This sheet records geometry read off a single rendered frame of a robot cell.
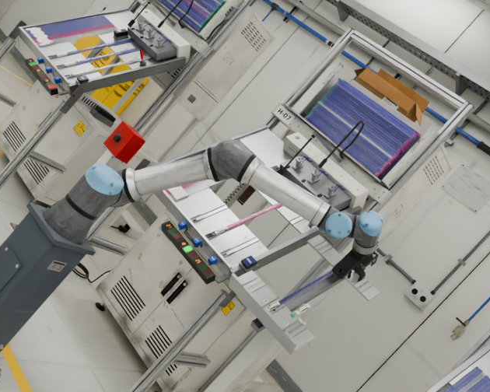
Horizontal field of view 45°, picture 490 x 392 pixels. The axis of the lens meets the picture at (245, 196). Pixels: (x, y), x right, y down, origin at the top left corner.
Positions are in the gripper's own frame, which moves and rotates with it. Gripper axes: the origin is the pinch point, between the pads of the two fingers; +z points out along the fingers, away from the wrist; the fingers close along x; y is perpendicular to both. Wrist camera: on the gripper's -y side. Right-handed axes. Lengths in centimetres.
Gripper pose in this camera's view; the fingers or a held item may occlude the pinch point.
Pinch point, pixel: (350, 279)
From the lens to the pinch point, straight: 212.8
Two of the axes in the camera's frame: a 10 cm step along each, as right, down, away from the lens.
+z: -0.1, 6.1, 7.9
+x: -6.3, -6.2, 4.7
